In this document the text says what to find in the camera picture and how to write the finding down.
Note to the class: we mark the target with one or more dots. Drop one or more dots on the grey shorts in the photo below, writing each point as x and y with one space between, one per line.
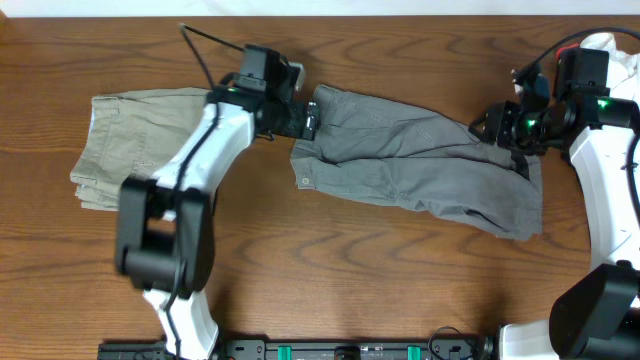
386 153

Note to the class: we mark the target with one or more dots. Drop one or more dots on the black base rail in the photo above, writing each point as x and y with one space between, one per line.
446 347

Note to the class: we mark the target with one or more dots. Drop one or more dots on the black and red garment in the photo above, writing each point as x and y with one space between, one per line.
565 50

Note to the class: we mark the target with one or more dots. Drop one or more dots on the white garment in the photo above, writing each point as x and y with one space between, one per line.
623 68

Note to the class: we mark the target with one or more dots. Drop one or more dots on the folded khaki shorts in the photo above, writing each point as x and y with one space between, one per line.
132 133

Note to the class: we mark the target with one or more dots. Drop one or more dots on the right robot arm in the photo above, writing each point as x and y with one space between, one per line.
597 318

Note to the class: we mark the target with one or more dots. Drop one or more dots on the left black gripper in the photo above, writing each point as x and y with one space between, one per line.
307 120

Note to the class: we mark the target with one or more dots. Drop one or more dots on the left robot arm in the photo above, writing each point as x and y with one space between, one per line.
164 240

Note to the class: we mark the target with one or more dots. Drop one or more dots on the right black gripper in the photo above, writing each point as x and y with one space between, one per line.
501 116

